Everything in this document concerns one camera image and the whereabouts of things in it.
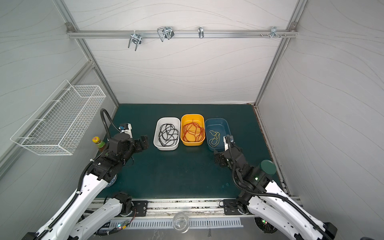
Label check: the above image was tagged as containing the yellow cable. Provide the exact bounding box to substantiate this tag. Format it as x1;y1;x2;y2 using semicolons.
208;129;222;148
209;129;222;147

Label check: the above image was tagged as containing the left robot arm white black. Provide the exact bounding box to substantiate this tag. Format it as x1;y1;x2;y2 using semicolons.
23;124;149;240

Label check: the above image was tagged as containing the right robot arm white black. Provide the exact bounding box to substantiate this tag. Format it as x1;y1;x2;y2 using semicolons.
214;135;338;240

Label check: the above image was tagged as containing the white plastic bin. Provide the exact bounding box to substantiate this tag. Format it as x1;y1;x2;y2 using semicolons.
153;117;181;151

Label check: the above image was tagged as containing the sauce bottle yellow cap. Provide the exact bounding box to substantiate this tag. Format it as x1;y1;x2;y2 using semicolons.
92;137;106;152

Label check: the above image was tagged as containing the blue plastic bin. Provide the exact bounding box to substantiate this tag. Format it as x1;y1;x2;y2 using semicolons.
205;118;231;152

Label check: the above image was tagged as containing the yellow plastic bin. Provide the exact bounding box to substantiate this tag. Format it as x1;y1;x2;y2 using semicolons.
180;114;206;147

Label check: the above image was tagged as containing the green lidded glass jar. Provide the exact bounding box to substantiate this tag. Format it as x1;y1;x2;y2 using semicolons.
259;160;277;176

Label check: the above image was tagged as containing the clear glass cup front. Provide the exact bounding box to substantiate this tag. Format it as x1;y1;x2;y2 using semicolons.
173;212;190;234

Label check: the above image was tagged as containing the white vent grille strip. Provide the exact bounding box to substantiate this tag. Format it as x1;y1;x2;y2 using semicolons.
125;218;244;231

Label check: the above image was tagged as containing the metal u-bolt clamp left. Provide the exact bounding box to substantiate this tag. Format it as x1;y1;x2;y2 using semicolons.
128;32;142;51

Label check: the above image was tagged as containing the metal u-bolt clamp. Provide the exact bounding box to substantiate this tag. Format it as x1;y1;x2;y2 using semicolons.
157;26;175;42
128;32;142;51

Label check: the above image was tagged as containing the metal u-bolt clamp middle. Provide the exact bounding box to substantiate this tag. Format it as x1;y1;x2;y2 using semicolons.
157;26;175;42

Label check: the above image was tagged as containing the metal clamp small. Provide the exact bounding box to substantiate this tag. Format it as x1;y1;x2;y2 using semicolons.
198;27;204;39

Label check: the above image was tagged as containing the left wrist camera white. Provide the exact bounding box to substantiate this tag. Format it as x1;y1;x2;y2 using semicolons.
119;123;133;138

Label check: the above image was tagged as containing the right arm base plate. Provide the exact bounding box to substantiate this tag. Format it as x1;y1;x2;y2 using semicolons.
219;199;250;216

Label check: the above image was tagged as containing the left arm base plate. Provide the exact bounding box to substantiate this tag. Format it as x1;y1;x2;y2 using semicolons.
118;200;149;218

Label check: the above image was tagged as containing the white wire basket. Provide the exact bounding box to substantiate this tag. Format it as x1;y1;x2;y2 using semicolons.
10;80;106;156

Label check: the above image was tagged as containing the aluminium crossbar rail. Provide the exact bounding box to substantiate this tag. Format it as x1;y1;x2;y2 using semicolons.
67;29;299;39

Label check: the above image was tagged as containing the metal bracket right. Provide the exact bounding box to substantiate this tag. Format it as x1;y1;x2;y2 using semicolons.
260;27;287;39

